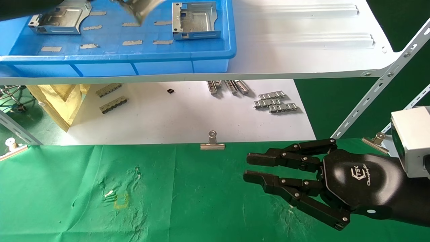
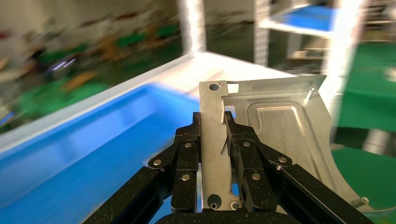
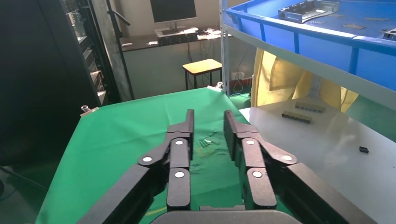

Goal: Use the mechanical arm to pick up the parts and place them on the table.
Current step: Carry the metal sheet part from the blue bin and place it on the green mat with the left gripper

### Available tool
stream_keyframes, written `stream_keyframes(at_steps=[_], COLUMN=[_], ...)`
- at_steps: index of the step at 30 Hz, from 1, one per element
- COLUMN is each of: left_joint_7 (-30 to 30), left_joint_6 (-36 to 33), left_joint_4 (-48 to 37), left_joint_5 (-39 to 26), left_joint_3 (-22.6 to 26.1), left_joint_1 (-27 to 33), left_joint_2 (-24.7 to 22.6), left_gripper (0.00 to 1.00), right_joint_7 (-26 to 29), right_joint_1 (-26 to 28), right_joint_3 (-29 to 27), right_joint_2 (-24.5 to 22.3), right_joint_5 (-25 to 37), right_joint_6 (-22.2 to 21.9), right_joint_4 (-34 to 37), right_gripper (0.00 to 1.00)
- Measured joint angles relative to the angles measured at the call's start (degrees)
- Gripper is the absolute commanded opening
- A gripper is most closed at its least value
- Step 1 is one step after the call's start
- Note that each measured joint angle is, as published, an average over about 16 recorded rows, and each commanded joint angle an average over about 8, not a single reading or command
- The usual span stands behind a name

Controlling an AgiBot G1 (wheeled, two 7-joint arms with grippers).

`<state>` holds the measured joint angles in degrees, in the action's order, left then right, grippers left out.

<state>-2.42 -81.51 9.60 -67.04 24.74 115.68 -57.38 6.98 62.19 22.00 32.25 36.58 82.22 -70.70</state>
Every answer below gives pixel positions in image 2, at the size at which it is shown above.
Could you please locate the white perforated shelf upright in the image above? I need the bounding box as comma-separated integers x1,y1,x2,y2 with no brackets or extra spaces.
320,0,364,118
177,0,207,58

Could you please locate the grey background rack post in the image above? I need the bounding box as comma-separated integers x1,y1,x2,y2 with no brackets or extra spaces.
254,0,270,67

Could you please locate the background blue tray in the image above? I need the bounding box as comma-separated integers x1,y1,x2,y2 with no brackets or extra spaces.
272,4,339,33

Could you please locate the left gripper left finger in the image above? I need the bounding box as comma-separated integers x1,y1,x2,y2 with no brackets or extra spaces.
83,111,202,224

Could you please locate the blue plastic tray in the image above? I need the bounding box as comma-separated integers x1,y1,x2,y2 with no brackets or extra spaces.
0,82,240,224

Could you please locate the grey sheet metal bracket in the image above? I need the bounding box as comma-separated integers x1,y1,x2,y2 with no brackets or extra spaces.
198,75,371,214

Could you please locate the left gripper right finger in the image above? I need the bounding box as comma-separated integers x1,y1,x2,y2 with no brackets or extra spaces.
224,111,374,224

